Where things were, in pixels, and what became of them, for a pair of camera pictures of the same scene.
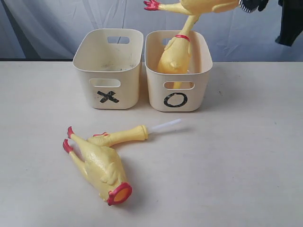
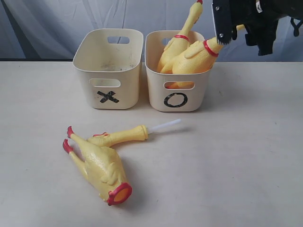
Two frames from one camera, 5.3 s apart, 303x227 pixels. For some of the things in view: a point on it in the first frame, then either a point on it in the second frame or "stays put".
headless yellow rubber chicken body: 102,169 stays put
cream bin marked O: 179,92 stays put
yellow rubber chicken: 195,8 -> 192,56
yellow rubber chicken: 175,58 stays put
